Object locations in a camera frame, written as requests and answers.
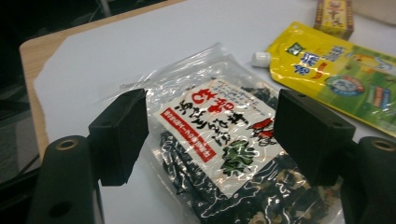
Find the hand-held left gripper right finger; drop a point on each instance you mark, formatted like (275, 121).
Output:
(308, 133)

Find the yellow spout pouch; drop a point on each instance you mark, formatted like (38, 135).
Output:
(336, 77)

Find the clear bag of dried seaweed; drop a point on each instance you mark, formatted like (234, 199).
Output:
(218, 133)

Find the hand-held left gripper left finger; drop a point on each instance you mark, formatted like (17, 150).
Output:
(120, 137)

